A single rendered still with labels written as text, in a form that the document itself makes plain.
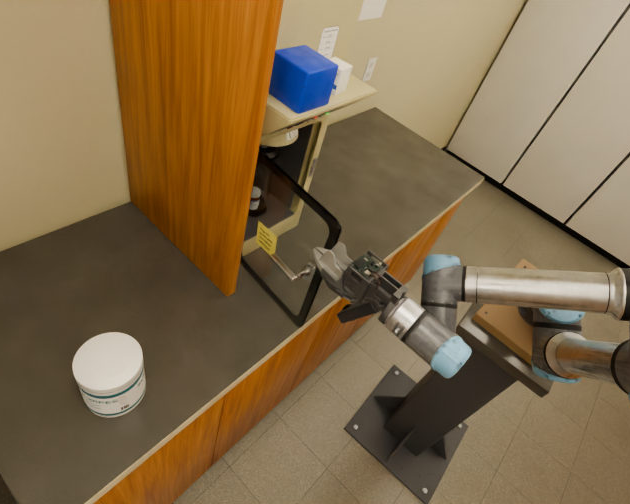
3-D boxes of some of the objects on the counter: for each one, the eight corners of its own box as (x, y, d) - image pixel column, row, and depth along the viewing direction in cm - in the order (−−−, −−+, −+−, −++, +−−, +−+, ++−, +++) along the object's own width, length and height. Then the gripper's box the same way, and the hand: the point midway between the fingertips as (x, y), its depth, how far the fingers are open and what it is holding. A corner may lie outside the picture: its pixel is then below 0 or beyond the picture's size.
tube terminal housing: (178, 218, 136) (179, -64, 81) (252, 185, 156) (292, -58, 101) (228, 265, 128) (265, -13, 73) (298, 224, 148) (370, -18, 93)
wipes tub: (72, 387, 94) (58, 355, 83) (126, 354, 102) (120, 320, 91) (104, 431, 89) (94, 403, 79) (157, 392, 97) (155, 362, 87)
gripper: (417, 283, 80) (335, 218, 87) (392, 307, 74) (307, 236, 81) (400, 308, 86) (325, 246, 93) (375, 332, 80) (298, 264, 87)
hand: (318, 254), depth 88 cm, fingers closed
